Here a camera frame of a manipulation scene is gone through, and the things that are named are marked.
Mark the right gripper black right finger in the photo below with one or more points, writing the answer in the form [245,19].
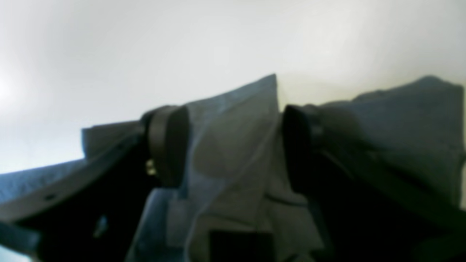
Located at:
[303,134]

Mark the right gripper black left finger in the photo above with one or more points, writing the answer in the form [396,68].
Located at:
[166,134]

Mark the olive green T-shirt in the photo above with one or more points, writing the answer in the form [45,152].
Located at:
[390,173]

